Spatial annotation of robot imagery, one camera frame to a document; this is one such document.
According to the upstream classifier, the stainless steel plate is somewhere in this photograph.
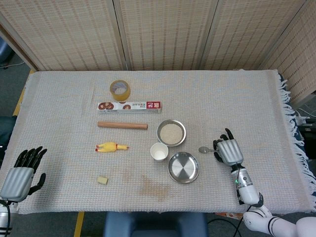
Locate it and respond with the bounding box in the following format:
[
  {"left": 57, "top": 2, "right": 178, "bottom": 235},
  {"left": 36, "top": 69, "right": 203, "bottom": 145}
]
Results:
[{"left": 168, "top": 152, "right": 199, "bottom": 185}]

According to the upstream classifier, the white red cling film box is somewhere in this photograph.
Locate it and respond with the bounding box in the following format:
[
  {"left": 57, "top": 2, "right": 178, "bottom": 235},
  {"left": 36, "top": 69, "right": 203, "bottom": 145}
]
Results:
[{"left": 97, "top": 101, "right": 163, "bottom": 115}]

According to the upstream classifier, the blue robot base seat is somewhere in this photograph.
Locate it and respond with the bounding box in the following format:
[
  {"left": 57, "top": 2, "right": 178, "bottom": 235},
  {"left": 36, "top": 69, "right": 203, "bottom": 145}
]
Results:
[{"left": 103, "top": 211, "right": 208, "bottom": 237}]

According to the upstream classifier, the clear yellowish packing tape roll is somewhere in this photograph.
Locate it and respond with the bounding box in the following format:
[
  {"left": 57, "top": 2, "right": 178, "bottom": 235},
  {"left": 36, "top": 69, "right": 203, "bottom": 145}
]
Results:
[{"left": 109, "top": 79, "right": 131, "bottom": 101}]

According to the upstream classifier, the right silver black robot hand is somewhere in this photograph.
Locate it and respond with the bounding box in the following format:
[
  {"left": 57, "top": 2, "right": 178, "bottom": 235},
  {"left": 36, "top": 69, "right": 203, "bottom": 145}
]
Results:
[{"left": 213, "top": 128, "right": 244, "bottom": 166}]

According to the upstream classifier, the beige waffle weave tablecloth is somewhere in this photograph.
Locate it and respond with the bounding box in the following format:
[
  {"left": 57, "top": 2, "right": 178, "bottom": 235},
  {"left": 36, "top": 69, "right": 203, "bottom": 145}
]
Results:
[{"left": 4, "top": 69, "right": 316, "bottom": 214}]

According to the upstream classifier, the white paper cup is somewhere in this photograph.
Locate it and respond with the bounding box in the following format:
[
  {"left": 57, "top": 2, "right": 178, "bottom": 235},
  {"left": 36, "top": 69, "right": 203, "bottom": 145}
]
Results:
[{"left": 150, "top": 142, "right": 169, "bottom": 162}]

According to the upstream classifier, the pale yellow sponge block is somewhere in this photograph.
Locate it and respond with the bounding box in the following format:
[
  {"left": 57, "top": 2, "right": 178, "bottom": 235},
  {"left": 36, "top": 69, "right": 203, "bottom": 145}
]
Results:
[{"left": 96, "top": 175, "right": 110, "bottom": 186}]

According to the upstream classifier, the black box on floor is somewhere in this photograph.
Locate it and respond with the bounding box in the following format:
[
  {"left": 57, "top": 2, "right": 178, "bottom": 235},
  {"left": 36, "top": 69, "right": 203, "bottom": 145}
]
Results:
[{"left": 297, "top": 123, "right": 316, "bottom": 149}]

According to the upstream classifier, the stainless steel bowl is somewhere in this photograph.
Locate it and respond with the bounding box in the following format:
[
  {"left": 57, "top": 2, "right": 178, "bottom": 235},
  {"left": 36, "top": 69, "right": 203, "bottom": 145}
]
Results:
[{"left": 156, "top": 119, "right": 186, "bottom": 147}]

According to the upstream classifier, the metal spoon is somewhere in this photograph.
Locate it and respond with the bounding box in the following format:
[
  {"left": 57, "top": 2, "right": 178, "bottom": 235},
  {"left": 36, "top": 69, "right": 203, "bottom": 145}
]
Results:
[{"left": 198, "top": 146, "right": 219, "bottom": 154}]

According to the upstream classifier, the woven bamboo folding screen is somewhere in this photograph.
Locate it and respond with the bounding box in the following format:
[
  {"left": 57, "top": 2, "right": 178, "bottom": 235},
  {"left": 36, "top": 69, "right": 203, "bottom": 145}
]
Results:
[{"left": 0, "top": 0, "right": 316, "bottom": 107}]

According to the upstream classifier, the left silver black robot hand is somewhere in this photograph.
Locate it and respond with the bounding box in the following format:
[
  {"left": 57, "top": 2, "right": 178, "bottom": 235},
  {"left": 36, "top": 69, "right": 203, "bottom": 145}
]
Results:
[{"left": 0, "top": 146, "right": 47, "bottom": 203}]

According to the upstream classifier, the yellow rubber chicken toy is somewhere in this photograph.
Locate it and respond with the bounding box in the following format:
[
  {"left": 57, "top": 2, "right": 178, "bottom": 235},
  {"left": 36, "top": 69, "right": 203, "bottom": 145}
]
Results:
[{"left": 95, "top": 142, "right": 131, "bottom": 153}]

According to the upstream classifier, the wooden rolling pin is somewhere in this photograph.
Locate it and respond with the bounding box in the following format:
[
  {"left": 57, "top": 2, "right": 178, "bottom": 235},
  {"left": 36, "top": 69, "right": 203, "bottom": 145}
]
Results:
[{"left": 97, "top": 120, "right": 149, "bottom": 130}]

